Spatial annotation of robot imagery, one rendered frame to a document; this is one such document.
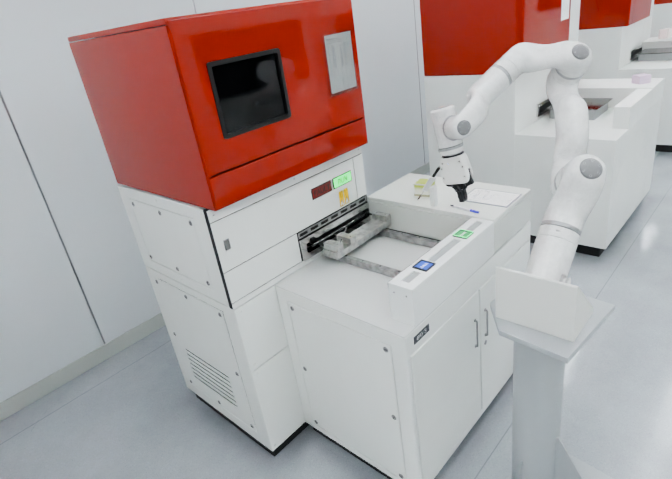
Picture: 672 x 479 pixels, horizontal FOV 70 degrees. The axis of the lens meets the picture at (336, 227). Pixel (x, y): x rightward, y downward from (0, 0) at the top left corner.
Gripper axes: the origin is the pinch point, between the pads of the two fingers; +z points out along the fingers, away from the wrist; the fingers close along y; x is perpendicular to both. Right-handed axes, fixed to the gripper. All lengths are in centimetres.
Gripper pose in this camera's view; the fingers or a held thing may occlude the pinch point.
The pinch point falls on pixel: (462, 195)
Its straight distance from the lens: 176.5
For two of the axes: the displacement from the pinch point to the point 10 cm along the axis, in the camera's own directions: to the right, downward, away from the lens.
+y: 6.9, -0.1, -7.3
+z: 2.9, 9.2, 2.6
